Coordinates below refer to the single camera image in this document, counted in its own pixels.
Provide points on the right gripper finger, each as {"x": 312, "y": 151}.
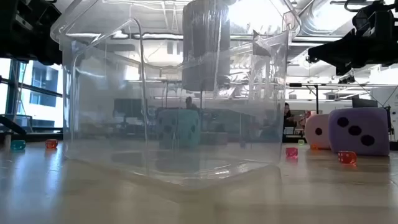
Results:
{"x": 343, "y": 70}
{"x": 335, "y": 51}

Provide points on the large purple foam die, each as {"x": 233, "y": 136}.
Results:
{"x": 376, "y": 124}

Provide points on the large pink foam die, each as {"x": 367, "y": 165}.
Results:
{"x": 315, "y": 137}

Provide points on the small red die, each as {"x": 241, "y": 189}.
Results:
{"x": 347, "y": 157}

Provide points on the small pink die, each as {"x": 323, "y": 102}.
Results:
{"x": 291, "y": 152}

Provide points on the small teal die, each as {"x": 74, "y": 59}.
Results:
{"x": 18, "y": 145}

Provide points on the small orange-red die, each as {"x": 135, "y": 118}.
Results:
{"x": 51, "y": 144}

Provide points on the clear plastic container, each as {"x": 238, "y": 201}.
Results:
{"x": 102, "y": 124}

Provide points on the black computer monitor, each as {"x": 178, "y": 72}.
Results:
{"x": 364, "y": 103}

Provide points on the red desk lamp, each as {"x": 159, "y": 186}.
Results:
{"x": 307, "y": 114}

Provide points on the person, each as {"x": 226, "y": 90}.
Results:
{"x": 190, "y": 103}
{"x": 287, "y": 116}

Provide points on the small yellow-green die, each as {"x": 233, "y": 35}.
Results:
{"x": 301, "y": 142}

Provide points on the large teal foam die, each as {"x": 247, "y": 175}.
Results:
{"x": 178, "y": 127}

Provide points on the black background frame stand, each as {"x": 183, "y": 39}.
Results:
{"x": 316, "y": 99}

